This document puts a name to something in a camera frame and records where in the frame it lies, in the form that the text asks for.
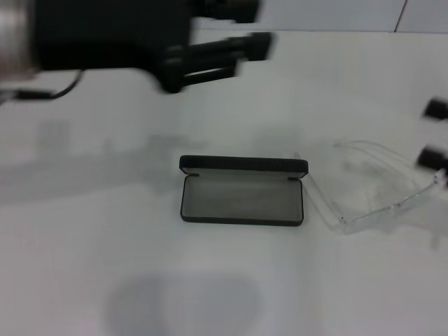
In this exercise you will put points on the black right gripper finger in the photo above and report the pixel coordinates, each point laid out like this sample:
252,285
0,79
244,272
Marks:
434,158
439,110

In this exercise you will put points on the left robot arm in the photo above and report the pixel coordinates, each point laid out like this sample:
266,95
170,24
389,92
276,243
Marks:
14,35

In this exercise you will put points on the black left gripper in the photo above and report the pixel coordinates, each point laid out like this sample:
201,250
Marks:
105,35

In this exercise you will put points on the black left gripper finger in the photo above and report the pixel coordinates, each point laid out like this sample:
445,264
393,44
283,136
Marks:
231,8
255,45

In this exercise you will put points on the clear white glasses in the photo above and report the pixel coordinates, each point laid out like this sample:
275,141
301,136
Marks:
346,229

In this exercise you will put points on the black glasses case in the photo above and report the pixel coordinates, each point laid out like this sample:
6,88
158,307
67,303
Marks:
241,199

